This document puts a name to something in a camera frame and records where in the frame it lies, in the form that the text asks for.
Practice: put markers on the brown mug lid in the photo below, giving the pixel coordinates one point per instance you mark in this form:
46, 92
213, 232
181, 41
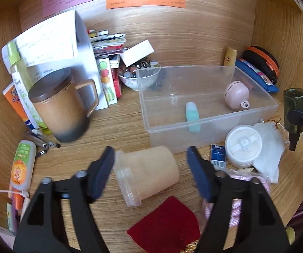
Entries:
49, 85

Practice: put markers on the handwritten white paper sheet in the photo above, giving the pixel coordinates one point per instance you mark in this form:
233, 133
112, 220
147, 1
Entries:
48, 42

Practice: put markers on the pink round device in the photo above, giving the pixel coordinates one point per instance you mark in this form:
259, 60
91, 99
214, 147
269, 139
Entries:
235, 95

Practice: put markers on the yellow-green spray bottle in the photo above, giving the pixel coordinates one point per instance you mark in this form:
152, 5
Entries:
16, 62

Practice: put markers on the dark green translucent bottle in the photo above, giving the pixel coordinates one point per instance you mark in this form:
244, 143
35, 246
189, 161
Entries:
294, 100

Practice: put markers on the wooden desktop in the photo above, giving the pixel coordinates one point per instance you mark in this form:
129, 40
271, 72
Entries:
119, 121

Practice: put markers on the black pen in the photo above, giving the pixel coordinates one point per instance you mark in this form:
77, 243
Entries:
36, 135

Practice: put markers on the brown ceramic mug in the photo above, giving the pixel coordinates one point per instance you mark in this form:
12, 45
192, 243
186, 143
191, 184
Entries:
61, 110

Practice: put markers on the red box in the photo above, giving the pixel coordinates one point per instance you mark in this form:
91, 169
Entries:
117, 84

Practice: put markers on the small colourful packet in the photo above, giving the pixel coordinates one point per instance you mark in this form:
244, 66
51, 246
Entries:
12, 218

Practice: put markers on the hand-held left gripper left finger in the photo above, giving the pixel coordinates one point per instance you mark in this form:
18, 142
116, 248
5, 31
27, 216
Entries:
104, 174

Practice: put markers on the clear plastic bin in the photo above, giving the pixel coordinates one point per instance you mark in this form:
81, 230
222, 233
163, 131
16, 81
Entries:
167, 137

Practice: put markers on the fruit print box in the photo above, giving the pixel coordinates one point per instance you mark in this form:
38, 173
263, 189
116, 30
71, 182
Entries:
106, 81

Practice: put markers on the blue zip pouch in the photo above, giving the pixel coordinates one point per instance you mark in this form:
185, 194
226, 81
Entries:
257, 77

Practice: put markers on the white ceramic bowl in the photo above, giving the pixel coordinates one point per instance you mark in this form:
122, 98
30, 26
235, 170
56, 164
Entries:
130, 83

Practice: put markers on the orange tube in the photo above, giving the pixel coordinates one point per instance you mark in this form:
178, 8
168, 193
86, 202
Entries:
15, 101

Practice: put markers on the red cloth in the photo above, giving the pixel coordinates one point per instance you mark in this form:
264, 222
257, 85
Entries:
167, 224

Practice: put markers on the orange marker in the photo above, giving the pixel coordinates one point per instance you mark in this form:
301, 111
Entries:
17, 204

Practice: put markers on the pile of beads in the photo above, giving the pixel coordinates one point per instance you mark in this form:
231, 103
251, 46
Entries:
130, 71

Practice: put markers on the teal tube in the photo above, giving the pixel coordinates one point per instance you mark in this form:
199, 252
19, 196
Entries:
193, 116

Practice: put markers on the white tube green print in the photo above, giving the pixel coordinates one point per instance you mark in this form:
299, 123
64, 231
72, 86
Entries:
26, 97

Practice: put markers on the white round jar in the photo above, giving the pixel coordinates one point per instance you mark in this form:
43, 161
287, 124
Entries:
242, 145

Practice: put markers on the blue staple box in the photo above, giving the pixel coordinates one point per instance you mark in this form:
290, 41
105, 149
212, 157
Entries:
218, 156

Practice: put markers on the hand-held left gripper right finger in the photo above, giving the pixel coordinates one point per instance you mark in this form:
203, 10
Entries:
197, 168

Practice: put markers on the white bottle orange label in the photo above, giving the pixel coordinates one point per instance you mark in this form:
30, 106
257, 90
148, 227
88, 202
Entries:
22, 167

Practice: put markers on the wooden stamp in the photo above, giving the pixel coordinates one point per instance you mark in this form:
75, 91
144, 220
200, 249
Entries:
230, 56

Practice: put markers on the black orange round case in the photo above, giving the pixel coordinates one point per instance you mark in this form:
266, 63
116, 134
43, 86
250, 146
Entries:
263, 59

